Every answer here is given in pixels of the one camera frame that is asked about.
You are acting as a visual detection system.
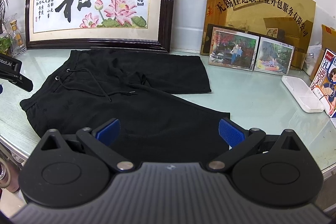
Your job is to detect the black drawstring shorts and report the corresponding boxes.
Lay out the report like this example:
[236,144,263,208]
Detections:
[20,50,230,162]

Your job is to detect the clear glass liquor bottle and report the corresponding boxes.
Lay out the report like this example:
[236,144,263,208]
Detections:
[9,13,26,57]

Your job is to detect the small potted green plant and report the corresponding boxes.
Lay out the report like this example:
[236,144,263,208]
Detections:
[0,36,11,56]

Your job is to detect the white plastic tray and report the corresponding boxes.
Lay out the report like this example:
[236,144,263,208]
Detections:
[281,76,325,113]

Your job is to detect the large framed couple photo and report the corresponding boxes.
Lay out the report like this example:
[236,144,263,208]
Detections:
[209,27,260,71]

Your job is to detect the small framed photo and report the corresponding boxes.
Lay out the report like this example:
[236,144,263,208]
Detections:
[254,36,294,76]

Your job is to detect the colourful illustrated booklet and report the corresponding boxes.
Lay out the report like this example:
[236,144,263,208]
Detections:
[310,49,336,118]

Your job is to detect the framed lotus cross-stitch picture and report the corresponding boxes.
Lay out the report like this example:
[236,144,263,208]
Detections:
[25,0,174,53]

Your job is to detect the gold company plaque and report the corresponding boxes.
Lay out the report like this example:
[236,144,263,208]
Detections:
[201,0,316,69]

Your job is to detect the brown cardboard box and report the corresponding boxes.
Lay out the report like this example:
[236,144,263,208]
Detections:
[309,24,336,81]

